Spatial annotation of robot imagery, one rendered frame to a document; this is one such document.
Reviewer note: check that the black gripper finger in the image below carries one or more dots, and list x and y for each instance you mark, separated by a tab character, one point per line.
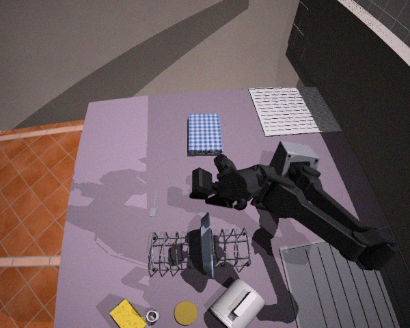
192	196
215	200

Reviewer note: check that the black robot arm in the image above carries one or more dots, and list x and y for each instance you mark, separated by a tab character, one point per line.
370	248

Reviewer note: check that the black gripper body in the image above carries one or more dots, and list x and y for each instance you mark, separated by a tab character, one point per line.
203	186

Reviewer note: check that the blue checkered towel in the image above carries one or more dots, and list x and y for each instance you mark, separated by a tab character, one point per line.
204	134

